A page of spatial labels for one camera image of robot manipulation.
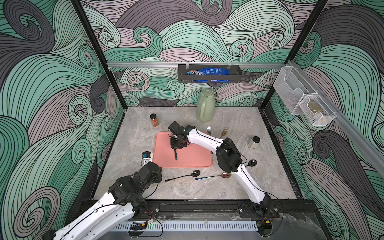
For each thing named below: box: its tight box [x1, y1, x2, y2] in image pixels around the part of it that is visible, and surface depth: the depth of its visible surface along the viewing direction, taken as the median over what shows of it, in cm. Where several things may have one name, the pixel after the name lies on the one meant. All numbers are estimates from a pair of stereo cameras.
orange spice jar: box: [150, 113, 160, 127], surface depth 105 cm
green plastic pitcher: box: [196, 87, 216, 123], surface depth 97 cm
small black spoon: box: [245, 159, 258, 167], surface depth 90 cm
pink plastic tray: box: [153, 131, 213, 168], surface depth 93 cm
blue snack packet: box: [186, 67, 230, 76], surface depth 94 cm
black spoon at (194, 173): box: [165, 170, 201, 182], surface depth 86 cm
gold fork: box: [219, 127, 228, 139], surface depth 107 cm
